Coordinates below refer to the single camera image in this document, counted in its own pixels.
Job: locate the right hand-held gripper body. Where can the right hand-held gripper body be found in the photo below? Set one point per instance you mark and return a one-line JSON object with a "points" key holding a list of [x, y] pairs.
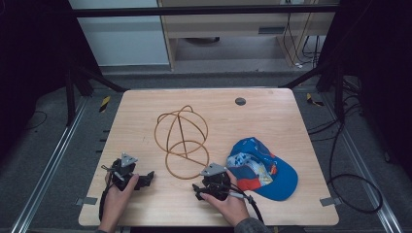
{"points": [[215, 181]]}

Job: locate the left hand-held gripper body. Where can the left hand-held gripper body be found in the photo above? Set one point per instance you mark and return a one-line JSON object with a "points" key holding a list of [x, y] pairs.
{"points": [[124, 170]]}

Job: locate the person's right hand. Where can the person's right hand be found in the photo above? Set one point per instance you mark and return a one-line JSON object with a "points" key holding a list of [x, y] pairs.
{"points": [[231, 207]]}

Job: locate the person's left hand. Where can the person's left hand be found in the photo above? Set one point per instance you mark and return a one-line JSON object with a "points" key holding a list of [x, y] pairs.
{"points": [[115, 204]]}

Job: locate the blue patterned baseball cap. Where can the blue patterned baseball cap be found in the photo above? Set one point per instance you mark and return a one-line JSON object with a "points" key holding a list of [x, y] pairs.
{"points": [[275, 181]]}

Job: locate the yellow black striped tape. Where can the yellow black striped tape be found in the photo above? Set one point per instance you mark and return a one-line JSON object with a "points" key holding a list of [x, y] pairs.
{"points": [[312, 100], [104, 104]]}

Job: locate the round grey table grommet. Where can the round grey table grommet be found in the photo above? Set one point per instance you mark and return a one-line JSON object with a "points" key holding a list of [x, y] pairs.
{"points": [[240, 101]]}

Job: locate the black metal stand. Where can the black metal stand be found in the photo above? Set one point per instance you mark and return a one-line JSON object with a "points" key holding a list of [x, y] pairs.
{"points": [[339, 93], [70, 97]]}

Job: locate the white cabinet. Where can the white cabinet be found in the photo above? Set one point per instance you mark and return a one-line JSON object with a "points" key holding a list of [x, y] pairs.
{"points": [[123, 39]]}

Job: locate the black curtain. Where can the black curtain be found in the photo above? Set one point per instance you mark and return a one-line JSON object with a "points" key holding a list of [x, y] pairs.
{"points": [[379, 81], [32, 64]]}

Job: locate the light wooden desk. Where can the light wooden desk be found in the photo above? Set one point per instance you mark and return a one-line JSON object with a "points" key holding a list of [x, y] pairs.
{"points": [[226, 26]]}

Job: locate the grey metal table bracket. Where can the grey metal table bracket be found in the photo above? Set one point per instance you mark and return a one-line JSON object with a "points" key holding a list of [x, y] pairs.
{"points": [[86, 201], [330, 201]]}

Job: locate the aluminium floor rail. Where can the aluminium floor rail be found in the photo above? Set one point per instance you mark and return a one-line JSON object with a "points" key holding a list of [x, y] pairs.
{"points": [[48, 165], [366, 168]]}

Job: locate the black horizontal frame bar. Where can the black horizontal frame bar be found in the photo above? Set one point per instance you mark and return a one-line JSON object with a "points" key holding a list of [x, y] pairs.
{"points": [[194, 10]]}

